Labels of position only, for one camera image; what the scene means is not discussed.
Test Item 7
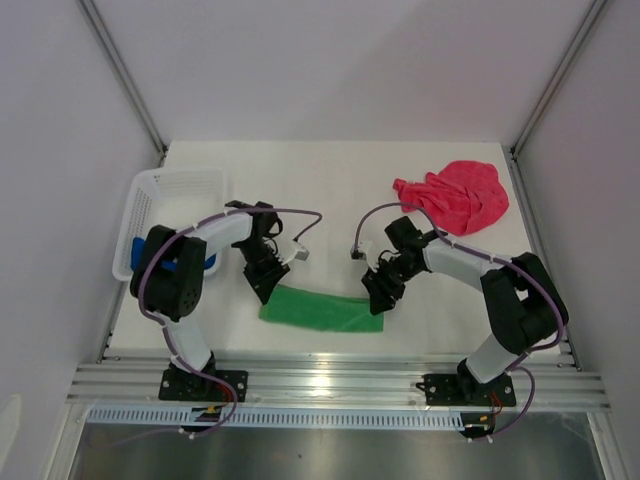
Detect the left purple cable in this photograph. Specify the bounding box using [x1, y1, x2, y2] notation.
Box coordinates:
[137, 207, 324, 446]

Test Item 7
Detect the right aluminium frame post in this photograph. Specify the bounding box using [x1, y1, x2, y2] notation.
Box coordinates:
[509, 0, 614, 156]

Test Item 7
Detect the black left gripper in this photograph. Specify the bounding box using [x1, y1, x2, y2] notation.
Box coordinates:
[236, 238, 290, 304]

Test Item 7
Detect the aluminium frame post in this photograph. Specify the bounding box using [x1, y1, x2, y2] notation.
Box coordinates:
[509, 0, 614, 156]
[75, 0, 168, 162]

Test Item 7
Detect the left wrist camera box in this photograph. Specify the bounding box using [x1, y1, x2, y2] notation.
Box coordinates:
[280, 240, 309, 265]

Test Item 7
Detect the left aluminium frame post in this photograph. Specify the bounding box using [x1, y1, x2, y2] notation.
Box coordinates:
[75, 0, 168, 162]

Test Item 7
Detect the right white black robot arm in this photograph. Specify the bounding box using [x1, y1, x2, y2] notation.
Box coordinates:
[361, 217, 568, 404]

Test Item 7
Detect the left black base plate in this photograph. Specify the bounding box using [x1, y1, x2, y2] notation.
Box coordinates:
[158, 365, 249, 403]

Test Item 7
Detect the aluminium extrusion rail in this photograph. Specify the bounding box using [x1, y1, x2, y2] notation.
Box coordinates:
[67, 349, 611, 412]

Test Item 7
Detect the green microfiber towel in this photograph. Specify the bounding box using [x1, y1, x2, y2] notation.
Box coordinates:
[259, 286, 384, 334]

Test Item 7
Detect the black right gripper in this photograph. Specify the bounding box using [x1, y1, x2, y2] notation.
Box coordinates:
[362, 255, 422, 315]

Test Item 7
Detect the blue microfiber towel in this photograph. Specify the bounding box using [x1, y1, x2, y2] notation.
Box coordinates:
[130, 237, 220, 276]

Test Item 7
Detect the pink microfiber towel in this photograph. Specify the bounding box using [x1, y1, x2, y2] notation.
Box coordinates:
[393, 160, 510, 236]

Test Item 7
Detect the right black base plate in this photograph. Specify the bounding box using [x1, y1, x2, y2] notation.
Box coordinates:
[416, 373, 516, 407]

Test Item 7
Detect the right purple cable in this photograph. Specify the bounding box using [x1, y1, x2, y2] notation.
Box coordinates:
[352, 202, 569, 441]

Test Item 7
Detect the purple cable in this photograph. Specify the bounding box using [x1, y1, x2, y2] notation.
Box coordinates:
[352, 202, 569, 441]
[137, 207, 324, 446]

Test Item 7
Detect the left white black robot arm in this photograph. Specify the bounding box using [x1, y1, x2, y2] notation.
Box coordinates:
[130, 201, 290, 403]

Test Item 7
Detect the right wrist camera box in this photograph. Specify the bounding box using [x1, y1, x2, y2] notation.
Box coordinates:
[350, 240, 377, 269]

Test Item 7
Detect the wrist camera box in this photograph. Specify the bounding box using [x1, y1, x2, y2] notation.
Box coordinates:
[350, 240, 377, 269]
[280, 240, 309, 265]

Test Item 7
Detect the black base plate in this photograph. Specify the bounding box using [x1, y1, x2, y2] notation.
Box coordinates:
[416, 373, 516, 407]
[158, 365, 249, 403]

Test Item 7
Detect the white plastic basket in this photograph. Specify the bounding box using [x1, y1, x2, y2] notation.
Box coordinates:
[112, 166, 227, 282]

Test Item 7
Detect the white slotted cable duct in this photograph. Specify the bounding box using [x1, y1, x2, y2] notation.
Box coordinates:
[86, 405, 464, 431]

